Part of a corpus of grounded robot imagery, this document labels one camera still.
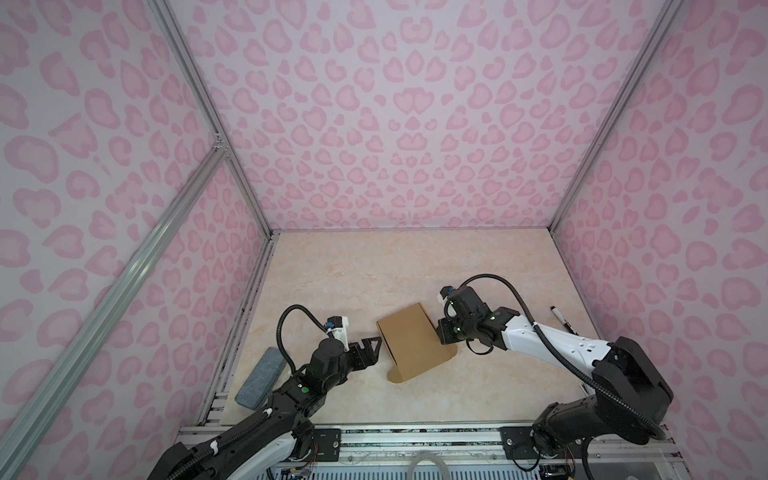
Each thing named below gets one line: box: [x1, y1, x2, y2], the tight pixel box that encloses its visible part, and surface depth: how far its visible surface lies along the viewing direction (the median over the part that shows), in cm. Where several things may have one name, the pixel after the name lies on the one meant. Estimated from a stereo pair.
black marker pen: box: [550, 306, 579, 336], surface depth 97 cm
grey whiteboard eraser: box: [235, 347, 288, 410], surface depth 83 cm
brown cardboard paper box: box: [376, 302, 458, 383], surface depth 86 cm
